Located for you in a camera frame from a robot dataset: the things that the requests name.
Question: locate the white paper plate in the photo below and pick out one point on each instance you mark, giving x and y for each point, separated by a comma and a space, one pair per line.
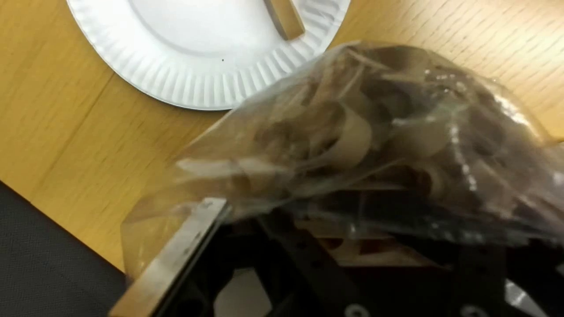
176, 47

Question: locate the tan rubber band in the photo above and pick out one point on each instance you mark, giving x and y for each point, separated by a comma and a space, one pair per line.
284, 20

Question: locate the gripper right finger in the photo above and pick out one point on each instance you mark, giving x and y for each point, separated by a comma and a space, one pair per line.
481, 283

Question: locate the clear bag of rubber bands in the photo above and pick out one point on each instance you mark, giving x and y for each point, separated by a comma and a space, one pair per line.
353, 135

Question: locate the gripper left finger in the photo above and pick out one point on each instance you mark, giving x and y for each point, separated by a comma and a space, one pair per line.
169, 258

